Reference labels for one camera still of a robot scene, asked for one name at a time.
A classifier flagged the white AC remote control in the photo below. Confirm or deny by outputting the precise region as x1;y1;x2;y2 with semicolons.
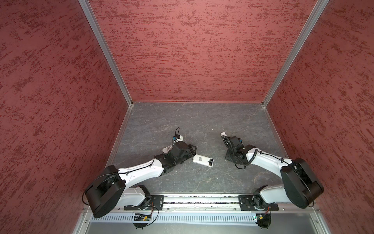
192;154;214;167

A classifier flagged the right aluminium corner post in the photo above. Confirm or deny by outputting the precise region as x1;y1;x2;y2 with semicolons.
262;0;329;109

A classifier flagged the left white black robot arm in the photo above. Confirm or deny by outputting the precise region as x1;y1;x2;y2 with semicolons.
83;141;197;218

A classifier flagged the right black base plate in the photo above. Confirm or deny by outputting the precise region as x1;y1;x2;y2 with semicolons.
238;195;279;212

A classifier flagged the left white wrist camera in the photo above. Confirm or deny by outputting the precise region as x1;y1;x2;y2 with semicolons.
172;135;184;144

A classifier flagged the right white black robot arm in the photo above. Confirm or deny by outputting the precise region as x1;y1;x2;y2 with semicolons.
221;132;324;210

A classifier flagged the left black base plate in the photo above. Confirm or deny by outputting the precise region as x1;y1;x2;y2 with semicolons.
123;195;165;211

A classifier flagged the aluminium corner post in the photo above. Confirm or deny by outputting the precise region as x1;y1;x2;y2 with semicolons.
262;0;329;109
79;0;133;108

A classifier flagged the white slotted cable duct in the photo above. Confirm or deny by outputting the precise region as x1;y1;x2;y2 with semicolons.
90;213;257;226

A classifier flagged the grey remote control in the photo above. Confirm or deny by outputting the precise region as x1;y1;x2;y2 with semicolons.
162;145;173;154

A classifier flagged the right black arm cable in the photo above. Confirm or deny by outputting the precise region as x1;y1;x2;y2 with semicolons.
221;136;259;170

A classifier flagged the left aluminium corner post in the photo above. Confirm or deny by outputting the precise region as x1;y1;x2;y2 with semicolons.
79;0;133;108

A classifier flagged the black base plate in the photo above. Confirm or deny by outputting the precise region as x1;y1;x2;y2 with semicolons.
123;195;165;211
238;195;279;212

